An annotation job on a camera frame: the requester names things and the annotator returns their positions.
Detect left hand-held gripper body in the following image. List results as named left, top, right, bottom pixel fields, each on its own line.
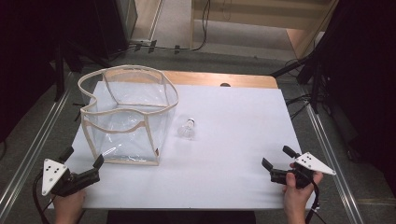
left=41, top=158, right=101, bottom=198

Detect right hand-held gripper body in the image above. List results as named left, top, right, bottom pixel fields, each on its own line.
left=269, top=151, right=337, bottom=189

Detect clear plastic storage bag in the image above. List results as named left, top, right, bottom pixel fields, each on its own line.
left=78, top=64, right=180, bottom=167

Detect white shuttlecock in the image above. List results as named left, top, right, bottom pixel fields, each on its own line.
left=177, top=118, right=196, bottom=141

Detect person's left hand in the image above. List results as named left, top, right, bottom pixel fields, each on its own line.
left=50, top=189, right=87, bottom=224

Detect person's right hand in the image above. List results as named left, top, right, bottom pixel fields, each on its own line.
left=282, top=162, right=324, bottom=224

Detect white table mat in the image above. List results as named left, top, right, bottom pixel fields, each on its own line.
left=48, top=81, right=316, bottom=210

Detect black stand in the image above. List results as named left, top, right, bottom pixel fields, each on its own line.
left=270, top=52, right=331, bottom=115
left=52, top=40, right=104, bottom=103

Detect light wooden shelf unit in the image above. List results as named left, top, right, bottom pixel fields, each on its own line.
left=190, top=0, right=340, bottom=60

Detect dark cabinet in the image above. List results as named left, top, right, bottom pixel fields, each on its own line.
left=74, top=0, right=139, bottom=60

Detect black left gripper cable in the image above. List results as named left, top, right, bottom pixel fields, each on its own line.
left=32, top=171, right=56, bottom=224

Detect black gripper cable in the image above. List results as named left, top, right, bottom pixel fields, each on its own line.
left=303, top=174, right=328, bottom=224
left=32, top=171, right=56, bottom=224

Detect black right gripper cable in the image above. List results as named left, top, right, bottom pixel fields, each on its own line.
left=303, top=174, right=328, bottom=224

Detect metal floor rail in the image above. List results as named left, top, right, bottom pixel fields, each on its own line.
left=303, top=92, right=366, bottom=224
left=0, top=88, right=72, bottom=216

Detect black cable on floor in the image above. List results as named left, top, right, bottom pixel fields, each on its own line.
left=124, top=0, right=212, bottom=54

